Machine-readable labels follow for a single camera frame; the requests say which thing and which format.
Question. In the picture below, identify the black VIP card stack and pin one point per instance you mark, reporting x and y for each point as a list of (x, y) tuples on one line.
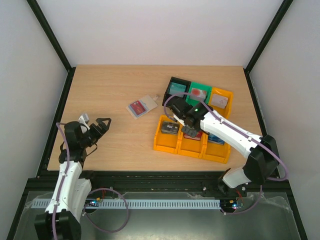
[(168, 127)]

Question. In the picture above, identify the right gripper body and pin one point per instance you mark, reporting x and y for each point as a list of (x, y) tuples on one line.
[(173, 106)]

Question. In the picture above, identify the yellow bin lower left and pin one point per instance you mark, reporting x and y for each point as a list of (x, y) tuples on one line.
[(166, 142)]

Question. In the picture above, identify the black bin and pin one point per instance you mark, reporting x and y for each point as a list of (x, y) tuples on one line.
[(178, 80)]

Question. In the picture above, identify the yellow bin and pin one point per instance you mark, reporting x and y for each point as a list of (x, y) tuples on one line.
[(229, 94), (190, 147), (217, 153), (166, 142)]

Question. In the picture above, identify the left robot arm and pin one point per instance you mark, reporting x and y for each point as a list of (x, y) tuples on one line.
[(61, 218)]

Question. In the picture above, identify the white slotted cable duct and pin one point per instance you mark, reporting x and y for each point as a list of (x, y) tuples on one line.
[(175, 204)]

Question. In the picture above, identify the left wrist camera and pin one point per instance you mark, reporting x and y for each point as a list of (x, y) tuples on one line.
[(84, 120)]

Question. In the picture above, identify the black frame post right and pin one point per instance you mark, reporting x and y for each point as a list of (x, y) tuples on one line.
[(281, 12)]

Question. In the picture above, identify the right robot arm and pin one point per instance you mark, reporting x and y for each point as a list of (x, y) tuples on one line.
[(261, 152)]

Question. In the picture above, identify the yellow bin upper right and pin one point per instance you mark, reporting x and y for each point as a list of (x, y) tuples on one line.
[(229, 94)]

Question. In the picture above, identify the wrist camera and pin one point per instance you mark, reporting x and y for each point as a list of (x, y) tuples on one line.
[(84, 120), (175, 119)]

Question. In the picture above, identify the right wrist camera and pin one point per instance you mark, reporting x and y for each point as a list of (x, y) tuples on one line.
[(175, 119)]

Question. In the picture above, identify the teal card stack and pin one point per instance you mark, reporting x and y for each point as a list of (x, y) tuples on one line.
[(176, 88)]

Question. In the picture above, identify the red VIP card stack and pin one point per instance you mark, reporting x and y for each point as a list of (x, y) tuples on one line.
[(197, 137)]

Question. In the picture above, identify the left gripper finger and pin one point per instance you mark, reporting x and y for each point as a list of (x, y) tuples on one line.
[(104, 121), (104, 128)]

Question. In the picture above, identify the yellow bin lower middle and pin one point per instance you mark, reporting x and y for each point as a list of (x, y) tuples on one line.
[(190, 147)]

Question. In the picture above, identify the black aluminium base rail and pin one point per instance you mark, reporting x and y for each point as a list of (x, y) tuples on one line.
[(205, 182)]

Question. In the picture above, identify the green bin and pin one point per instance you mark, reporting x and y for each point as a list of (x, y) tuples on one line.
[(200, 86)]

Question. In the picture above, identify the black frame post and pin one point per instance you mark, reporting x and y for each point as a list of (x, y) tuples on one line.
[(42, 20), (281, 12)]

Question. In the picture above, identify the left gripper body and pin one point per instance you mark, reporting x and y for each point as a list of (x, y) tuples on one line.
[(93, 138)]

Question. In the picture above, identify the blue VIP card stack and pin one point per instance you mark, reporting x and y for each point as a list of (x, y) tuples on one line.
[(215, 140)]

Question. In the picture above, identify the yellow bin lower right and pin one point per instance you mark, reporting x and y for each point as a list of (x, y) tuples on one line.
[(217, 153)]

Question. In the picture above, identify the black frame post left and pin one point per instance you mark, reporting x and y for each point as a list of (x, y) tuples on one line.
[(42, 20)]

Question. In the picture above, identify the red white card stack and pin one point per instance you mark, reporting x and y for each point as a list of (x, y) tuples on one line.
[(198, 94)]

